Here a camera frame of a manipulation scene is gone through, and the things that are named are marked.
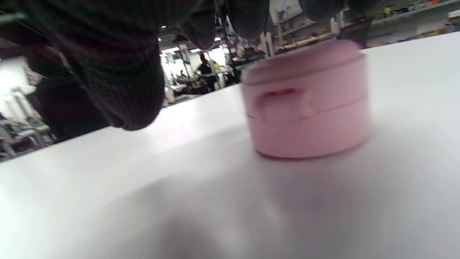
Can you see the pink thermos lid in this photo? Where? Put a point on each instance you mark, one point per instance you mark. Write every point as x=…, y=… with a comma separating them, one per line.
x=309, y=126

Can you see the person's right hand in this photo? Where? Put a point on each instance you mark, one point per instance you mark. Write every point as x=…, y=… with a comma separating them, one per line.
x=118, y=54

